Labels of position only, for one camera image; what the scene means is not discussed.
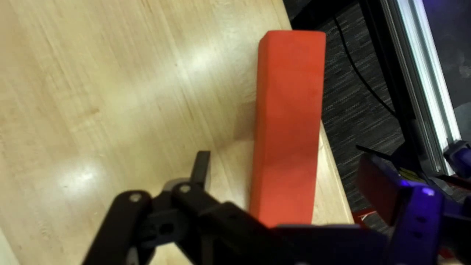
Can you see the orange rectangular foam block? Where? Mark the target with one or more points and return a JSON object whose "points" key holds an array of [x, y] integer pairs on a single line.
{"points": [[289, 105]]}

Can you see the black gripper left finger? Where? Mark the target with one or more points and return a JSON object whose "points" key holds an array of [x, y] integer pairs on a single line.
{"points": [[183, 214]]}

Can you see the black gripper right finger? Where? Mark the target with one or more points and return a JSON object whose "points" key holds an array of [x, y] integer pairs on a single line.
{"points": [[424, 221]]}

